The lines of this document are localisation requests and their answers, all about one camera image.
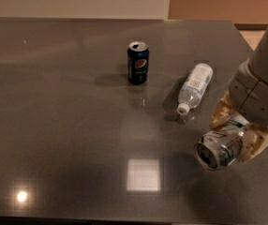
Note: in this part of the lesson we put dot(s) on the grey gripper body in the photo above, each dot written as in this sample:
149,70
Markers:
256,97

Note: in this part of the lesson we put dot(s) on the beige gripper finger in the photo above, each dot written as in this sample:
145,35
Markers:
223,111
255,141

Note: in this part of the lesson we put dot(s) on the silver 7up can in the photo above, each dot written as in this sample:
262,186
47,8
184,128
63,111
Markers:
221,144

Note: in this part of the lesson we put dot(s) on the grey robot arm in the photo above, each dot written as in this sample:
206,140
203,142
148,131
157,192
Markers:
258,62

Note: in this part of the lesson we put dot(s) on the blue pepsi can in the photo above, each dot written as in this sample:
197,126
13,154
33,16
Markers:
137,62

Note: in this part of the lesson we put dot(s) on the clear plastic water bottle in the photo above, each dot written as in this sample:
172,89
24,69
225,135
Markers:
192,91

